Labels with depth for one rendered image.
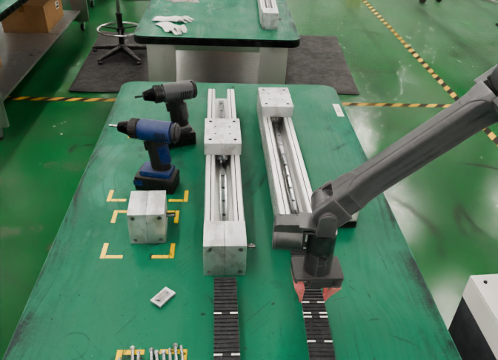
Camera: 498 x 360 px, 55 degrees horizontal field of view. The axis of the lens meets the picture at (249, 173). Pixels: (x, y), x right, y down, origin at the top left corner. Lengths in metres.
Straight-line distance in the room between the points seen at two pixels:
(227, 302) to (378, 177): 0.43
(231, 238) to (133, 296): 0.25
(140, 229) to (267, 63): 1.80
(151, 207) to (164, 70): 1.74
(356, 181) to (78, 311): 0.65
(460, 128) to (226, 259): 0.58
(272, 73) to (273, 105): 1.22
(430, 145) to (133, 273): 0.72
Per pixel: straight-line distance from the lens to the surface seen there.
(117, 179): 1.50
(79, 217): 1.38
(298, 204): 1.32
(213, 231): 1.14
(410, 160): 0.87
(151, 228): 1.22
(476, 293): 1.20
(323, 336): 1.03
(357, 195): 0.88
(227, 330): 1.02
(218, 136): 1.45
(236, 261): 1.13
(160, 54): 2.85
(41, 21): 4.74
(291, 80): 4.19
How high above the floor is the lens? 1.62
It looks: 34 degrees down
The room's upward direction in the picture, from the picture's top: 3 degrees clockwise
